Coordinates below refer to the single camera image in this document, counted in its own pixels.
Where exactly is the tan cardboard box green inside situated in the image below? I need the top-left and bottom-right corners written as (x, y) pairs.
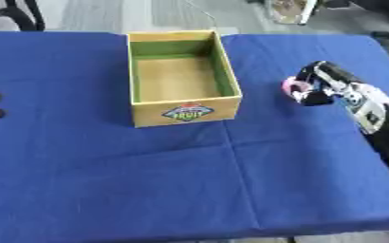
top-left (124, 29), bottom-right (245, 129)

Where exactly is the pink round object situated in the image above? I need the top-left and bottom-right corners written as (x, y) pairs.
top-left (281, 76), bottom-right (301, 100)

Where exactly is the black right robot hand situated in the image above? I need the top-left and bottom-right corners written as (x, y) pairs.
top-left (288, 60), bottom-right (367, 107)

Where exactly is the black chair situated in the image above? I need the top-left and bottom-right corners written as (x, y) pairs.
top-left (0, 0), bottom-right (47, 32)

